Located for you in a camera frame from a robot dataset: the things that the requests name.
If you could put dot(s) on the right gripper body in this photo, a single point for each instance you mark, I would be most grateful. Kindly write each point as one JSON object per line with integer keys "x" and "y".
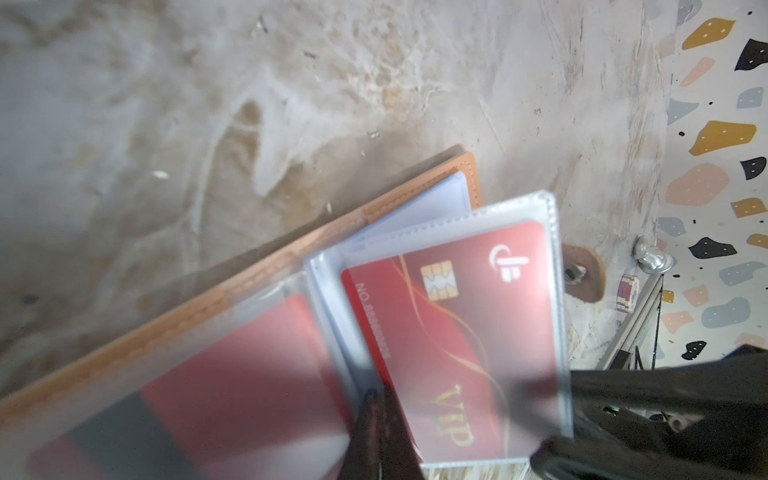
{"x": 701, "y": 421}

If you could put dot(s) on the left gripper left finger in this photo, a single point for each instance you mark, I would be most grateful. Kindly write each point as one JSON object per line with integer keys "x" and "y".
{"x": 362, "y": 460}

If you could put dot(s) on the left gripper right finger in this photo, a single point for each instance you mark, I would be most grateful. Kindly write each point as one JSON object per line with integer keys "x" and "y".
{"x": 397, "y": 454}

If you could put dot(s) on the tan leather card holder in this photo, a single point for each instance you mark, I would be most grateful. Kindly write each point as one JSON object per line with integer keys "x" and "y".
{"x": 441, "y": 205}

